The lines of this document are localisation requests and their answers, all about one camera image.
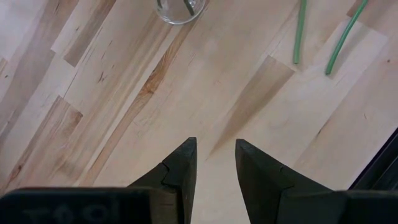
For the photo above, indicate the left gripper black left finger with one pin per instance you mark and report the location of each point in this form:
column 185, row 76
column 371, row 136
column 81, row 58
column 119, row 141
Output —
column 180, row 174

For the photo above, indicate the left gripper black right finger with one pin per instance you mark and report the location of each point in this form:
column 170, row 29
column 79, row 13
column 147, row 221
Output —
column 261, row 183

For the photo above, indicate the pink artificial tulip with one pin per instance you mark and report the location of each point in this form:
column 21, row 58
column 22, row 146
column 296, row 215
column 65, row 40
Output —
column 299, row 31

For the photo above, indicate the orange artificial tulip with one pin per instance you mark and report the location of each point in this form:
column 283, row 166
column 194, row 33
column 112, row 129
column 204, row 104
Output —
column 343, row 39

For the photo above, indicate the clear glass vase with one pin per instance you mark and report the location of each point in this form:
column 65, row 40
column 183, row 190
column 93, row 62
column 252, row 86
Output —
column 174, row 14

